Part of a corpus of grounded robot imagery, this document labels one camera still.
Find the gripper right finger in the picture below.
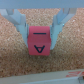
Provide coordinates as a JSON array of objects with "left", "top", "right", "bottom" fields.
[{"left": 50, "top": 8, "right": 77, "bottom": 48}]

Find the pink block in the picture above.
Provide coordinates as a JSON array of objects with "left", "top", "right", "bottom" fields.
[{"left": 27, "top": 25, "right": 54, "bottom": 56}]

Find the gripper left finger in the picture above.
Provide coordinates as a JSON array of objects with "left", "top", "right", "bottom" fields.
[{"left": 0, "top": 8, "right": 30, "bottom": 48}]

